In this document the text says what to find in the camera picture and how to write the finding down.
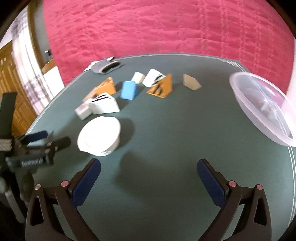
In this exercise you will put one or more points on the white round plate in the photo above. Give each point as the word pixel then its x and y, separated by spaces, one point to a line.
pixel 100 137

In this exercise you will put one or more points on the green table mat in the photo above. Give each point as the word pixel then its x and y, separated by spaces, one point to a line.
pixel 149 189

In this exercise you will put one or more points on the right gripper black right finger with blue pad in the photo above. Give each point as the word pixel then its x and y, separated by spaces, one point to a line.
pixel 254 222

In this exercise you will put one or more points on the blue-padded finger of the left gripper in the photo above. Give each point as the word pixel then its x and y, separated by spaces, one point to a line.
pixel 32 137

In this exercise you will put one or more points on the small white block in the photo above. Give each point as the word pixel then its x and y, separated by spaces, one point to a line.
pixel 138 77

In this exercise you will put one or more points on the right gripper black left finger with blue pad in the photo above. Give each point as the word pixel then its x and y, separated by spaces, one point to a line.
pixel 42 222

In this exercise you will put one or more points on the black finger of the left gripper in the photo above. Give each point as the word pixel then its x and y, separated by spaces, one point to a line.
pixel 59 144

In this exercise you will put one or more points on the orange black-striped wedge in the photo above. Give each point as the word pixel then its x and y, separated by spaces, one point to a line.
pixel 162 88

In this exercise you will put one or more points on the white zebra-striped wedge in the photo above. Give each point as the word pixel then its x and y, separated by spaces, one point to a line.
pixel 104 103

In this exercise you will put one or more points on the pink quilted bedspread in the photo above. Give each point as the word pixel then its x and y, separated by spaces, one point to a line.
pixel 251 32

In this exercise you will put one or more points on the tan wooden wedge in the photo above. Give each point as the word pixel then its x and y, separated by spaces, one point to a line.
pixel 191 82

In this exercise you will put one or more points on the clear plastic basin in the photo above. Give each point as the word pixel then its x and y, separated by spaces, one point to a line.
pixel 266 106

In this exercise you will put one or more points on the orange striped wedge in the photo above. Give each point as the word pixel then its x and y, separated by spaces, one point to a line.
pixel 106 86

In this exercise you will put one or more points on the blue wedge block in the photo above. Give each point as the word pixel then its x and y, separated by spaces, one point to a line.
pixel 129 90

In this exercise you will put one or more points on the white patterned curtain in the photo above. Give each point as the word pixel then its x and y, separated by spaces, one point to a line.
pixel 27 67

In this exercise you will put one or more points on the white charger block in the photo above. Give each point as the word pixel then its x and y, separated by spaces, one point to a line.
pixel 83 111

